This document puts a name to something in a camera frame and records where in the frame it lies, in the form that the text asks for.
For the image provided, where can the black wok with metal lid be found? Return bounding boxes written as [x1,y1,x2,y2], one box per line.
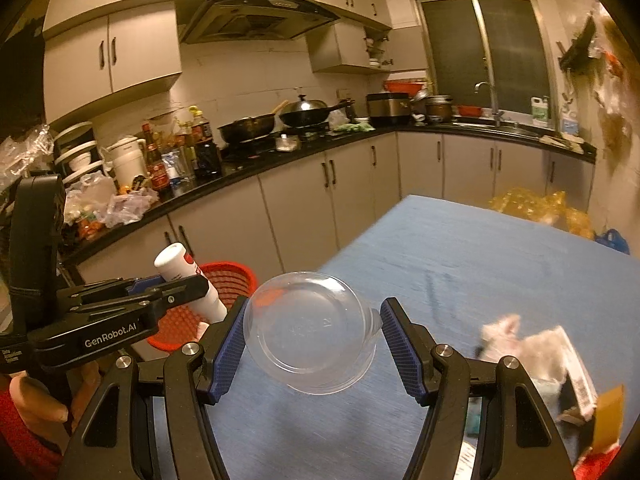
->
[278,94,357,129]

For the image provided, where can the sauce bottle with red label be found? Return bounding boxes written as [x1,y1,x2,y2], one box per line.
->
[145,125,171,192]

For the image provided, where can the blue bag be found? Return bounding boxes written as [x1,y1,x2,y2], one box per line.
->
[594,228,631,256]

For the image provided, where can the metal pot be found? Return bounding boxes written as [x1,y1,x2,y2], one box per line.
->
[410,87,455,123]

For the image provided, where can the white plastic bottle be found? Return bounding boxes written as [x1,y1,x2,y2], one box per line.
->
[153,242,229,325]

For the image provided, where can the dark soy sauce jug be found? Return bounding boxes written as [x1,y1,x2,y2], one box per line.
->
[193,139,223,179]

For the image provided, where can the red cloth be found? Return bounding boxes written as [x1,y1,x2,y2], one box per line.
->
[572,446,621,480]

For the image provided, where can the kitchen window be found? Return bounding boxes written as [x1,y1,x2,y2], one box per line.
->
[415,0,557,126]

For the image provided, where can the beige upper cabinets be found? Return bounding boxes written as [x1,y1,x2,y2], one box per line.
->
[42,0,431,131]

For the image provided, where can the beige cabinets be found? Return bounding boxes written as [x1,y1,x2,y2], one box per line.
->
[42,0,431,131]
[75,130,596,301]

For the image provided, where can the range hood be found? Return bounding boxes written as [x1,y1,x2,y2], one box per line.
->
[177,0,342,45]

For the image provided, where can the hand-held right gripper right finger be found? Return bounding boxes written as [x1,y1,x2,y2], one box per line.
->
[380,297,577,480]

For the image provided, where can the clear plastic bowl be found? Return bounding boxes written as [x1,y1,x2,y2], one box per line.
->
[243,270,382,395]

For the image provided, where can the silver rice cooker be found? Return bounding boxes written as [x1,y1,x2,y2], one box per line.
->
[366,92,413,127]

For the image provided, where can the black countertop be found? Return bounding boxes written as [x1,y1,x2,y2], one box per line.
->
[57,119,598,266]

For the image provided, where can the red basin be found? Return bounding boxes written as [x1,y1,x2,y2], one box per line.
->
[384,80,425,98]

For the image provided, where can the white jug with blue label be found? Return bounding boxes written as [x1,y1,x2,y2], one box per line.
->
[559,107,581,137]

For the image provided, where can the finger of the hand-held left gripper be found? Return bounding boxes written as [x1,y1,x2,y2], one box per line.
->
[75,274,211,321]
[57,275,166,306]

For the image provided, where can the yellow plastic bags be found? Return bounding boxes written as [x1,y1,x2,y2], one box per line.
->
[489,188,596,239]

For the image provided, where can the black hanging item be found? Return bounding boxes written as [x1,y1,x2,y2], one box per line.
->
[557,14,600,72]

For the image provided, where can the red plastic basket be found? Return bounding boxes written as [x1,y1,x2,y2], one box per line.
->
[146,261,257,354]

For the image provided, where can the metal sink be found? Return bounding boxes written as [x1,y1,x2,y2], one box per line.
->
[452,119,541,137]

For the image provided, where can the black frying pan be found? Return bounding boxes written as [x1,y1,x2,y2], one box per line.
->
[217,114,277,144]

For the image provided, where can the gas stove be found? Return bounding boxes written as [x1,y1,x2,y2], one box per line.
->
[222,127,336,161]

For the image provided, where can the person's left hand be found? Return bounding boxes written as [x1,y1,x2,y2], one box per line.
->
[10,361,103,434]

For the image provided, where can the hanging clear plastic bags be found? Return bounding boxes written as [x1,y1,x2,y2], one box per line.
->
[587,5,637,158]

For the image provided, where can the beige lower cabinets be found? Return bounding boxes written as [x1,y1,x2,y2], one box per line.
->
[75,130,596,301]

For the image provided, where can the open wall shelf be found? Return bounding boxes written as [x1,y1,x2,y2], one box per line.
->
[364,30,392,68]

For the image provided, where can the white electric kettle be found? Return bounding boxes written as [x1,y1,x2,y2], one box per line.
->
[102,136,147,192]

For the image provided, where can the dish rack with bowls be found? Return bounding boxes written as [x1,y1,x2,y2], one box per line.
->
[52,121,103,186]

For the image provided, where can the white jug with green label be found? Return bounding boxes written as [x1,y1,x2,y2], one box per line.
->
[529,96,552,128]

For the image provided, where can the crumpled clear plastic bags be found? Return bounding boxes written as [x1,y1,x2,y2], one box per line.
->
[65,172,158,228]

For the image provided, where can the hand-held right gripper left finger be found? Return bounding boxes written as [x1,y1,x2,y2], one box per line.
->
[57,295,250,480]

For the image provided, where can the person's left forearm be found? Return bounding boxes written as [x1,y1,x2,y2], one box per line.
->
[0,385,66,480]

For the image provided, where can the brown cardboard piece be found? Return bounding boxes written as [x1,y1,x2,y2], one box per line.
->
[592,384,627,453]

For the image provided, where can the metal faucet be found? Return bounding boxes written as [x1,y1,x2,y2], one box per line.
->
[474,81,506,127]

